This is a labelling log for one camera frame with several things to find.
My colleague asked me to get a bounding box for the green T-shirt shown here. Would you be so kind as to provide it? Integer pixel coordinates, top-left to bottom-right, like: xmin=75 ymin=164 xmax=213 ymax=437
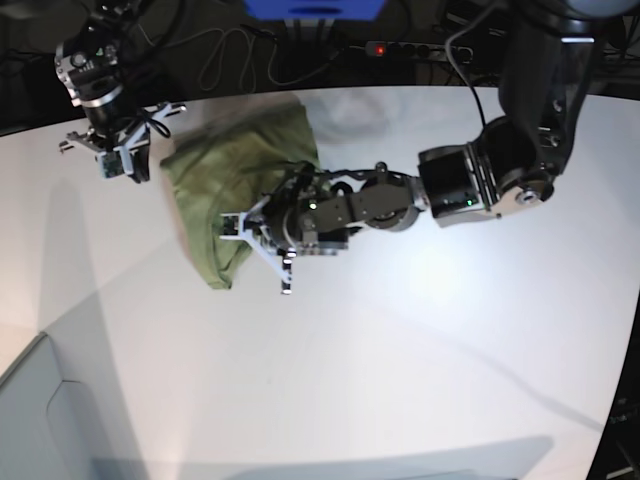
xmin=160 ymin=103 xmax=319 ymax=290

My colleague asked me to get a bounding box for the black power strip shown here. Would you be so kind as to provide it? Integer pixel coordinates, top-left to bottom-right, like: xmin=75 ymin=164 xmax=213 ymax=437
xmin=364 ymin=40 xmax=449 ymax=63

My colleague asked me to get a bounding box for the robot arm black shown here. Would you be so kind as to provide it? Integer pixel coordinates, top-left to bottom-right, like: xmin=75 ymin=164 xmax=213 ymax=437
xmin=54 ymin=1 xmax=186 ymax=184
xmin=219 ymin=1 xmax=607 ymax=294

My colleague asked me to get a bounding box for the white cable on floor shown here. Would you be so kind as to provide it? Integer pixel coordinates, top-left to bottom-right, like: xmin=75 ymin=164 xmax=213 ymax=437
xmin=144 ymin=19 xmax=346 ymax=92

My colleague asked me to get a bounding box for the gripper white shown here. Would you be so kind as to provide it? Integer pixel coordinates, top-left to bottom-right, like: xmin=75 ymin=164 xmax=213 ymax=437
xmin=59 ymin=102 xmax=187 ymax=184
xmin=219 ymin=194 xmax=295 ymax=295

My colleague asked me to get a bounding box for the blue box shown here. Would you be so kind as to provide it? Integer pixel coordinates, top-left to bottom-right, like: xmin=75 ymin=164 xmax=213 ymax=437
xmin=243 ymin=0 xmax=385 ymax=21

